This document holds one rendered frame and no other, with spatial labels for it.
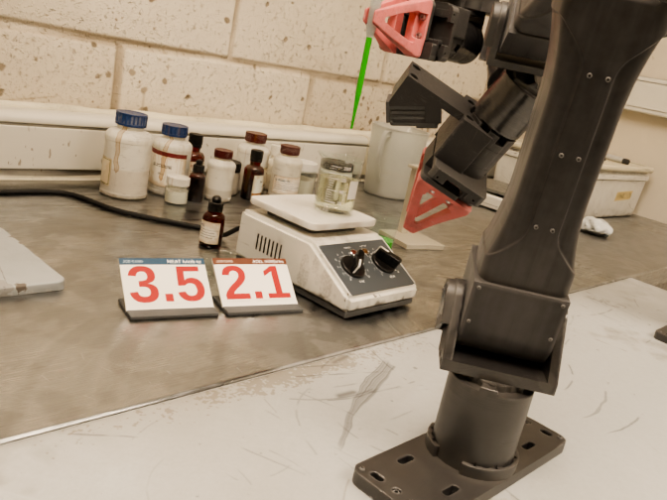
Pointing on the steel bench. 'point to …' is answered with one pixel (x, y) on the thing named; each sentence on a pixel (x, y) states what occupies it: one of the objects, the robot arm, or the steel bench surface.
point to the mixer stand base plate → (24, 270)
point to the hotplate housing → (314, 262)
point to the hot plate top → (303, 211)
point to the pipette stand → (416, 232)
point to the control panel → (371, 282)
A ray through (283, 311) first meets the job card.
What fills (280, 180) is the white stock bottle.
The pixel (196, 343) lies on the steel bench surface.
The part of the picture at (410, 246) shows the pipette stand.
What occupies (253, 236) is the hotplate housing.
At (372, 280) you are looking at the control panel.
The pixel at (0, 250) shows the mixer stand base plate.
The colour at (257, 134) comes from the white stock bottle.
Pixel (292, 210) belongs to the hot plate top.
